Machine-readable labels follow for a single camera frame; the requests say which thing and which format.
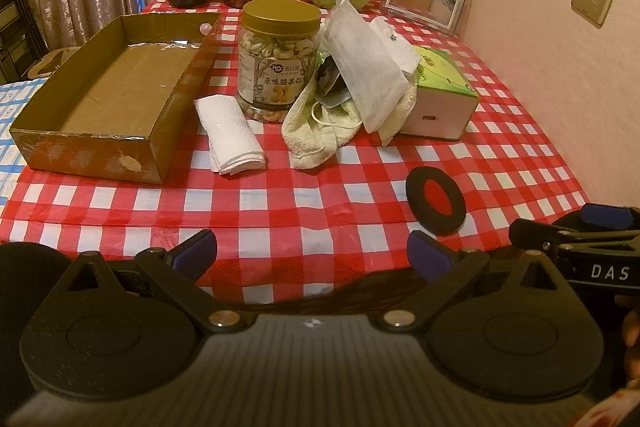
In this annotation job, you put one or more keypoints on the dark wrapper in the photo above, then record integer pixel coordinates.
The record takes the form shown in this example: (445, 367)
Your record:
(329, 74)

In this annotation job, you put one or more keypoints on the white paper napkin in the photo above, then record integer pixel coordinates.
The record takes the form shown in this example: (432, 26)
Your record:
(230, 137)

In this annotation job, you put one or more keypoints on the person's right hand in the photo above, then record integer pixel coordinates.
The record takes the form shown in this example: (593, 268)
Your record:
(632, 342)

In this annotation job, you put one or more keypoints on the black and red ear pad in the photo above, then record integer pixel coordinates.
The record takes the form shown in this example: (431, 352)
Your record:
(435, 199)

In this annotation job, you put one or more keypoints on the cream towel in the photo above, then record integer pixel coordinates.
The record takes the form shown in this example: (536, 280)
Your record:
(310, 139)

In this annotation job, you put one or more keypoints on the green tissue box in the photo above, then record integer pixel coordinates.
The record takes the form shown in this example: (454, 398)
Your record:
(440, 117)

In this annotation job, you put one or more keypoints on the white cloth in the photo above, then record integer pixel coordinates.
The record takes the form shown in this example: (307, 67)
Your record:
(397, 47)

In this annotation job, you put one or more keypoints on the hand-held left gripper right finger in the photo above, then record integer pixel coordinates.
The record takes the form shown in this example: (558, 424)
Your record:
(425, 257)

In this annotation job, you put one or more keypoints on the beige plastic basket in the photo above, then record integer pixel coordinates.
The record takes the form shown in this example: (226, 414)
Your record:
(50, 62)

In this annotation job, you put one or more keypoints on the cashew jar with gold lid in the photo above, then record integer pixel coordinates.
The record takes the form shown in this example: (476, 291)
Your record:
(277, 72)

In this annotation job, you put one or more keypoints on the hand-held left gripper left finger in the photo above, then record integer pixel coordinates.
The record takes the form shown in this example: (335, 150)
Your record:
(196, 253)

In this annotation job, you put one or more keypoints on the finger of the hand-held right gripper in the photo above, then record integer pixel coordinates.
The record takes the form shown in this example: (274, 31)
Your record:
(531, 233)
(606, 215)

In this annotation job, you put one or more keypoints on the red checkered tablecloth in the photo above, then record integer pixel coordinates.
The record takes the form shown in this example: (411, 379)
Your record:
(350, 207)

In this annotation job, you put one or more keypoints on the black folding rack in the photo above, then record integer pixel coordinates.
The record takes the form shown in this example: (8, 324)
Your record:
(15, 17)

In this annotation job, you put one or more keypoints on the brown cardboard box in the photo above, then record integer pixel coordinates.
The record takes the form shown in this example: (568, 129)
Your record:
(110, 82)

